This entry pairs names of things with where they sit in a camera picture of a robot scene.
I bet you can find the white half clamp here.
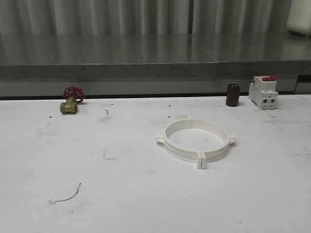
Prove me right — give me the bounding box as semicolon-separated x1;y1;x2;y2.
189;118;236;169
156;117;207;169

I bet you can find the white container background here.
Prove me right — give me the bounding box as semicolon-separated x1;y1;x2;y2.
287;0;311;36

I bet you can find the white circuit breaker red switch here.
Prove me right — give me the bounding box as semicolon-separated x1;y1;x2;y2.
248;76;278;110

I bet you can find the brass valve red handwheel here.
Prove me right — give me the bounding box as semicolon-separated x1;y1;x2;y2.
60;86;85;114

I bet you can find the grey stone counter slab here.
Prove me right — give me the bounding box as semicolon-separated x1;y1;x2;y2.
0;33;311;99

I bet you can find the dark brown cylinder coupling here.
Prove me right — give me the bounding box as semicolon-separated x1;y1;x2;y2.
225;83;241;107

